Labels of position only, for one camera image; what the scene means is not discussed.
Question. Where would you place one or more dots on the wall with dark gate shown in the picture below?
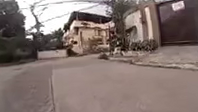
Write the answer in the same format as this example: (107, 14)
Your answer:
(181, 21)

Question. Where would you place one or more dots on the cream building with dark roof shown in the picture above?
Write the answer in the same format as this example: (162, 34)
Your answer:
(85, 34)

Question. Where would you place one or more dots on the concrete kerb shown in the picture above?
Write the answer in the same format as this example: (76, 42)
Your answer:
(154, 64)

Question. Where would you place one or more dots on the white sign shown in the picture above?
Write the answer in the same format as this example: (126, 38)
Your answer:
(178, 5)

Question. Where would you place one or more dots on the low bushes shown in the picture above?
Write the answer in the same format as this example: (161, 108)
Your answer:
(143, 45)

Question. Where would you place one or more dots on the low white wall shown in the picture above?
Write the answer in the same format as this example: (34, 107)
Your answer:
(52, 54)

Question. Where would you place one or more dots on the raised concrete pavement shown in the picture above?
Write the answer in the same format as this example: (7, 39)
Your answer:
(180, 55)

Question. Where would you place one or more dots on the row of trees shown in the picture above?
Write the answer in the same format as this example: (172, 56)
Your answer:
(7, 35)

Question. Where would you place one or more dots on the utility pole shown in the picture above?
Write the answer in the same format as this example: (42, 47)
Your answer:
(114, 21)

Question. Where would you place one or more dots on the grey concrete road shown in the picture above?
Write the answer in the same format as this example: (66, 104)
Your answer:
(99, 92)

